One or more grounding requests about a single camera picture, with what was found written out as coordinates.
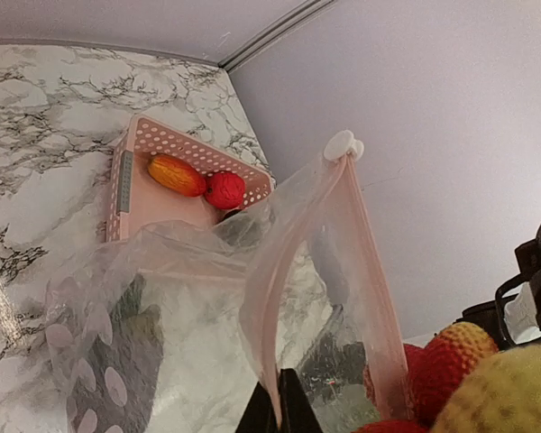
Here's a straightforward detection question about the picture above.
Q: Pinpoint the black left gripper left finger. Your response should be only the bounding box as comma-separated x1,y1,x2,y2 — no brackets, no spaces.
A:
236,383,278,433

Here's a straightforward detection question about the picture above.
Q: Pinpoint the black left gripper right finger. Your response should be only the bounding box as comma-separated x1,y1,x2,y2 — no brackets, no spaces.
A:
279,368,323,433

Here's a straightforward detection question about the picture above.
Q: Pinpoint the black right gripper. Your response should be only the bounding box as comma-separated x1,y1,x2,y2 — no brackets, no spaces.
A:
462,225,541,347

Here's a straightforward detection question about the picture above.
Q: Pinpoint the clear zip top bag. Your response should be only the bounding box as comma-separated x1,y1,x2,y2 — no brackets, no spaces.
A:
46,131,412,432

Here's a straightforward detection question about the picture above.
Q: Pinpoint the bunch of red lychees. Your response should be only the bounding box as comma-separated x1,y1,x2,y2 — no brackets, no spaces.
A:
351,319,541,433

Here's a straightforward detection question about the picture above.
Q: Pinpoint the green cucumber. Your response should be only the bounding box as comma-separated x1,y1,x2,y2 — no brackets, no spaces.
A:
110,274,164,345

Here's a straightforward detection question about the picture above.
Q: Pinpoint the green avocado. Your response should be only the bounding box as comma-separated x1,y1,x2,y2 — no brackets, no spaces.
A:
215,209,262,247

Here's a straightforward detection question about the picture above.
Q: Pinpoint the red strawberry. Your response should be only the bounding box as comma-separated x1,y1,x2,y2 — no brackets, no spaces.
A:
204,171,246,210

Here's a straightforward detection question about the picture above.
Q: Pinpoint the pink plastic basket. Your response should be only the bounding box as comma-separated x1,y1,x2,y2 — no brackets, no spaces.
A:
102,113,275,285

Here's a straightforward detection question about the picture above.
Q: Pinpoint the orange carrot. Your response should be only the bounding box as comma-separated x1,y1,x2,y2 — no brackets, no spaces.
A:
147,154,206,198

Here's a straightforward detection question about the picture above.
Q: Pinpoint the right aluminium corner post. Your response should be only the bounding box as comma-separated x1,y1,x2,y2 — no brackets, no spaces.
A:
218,0,337,74

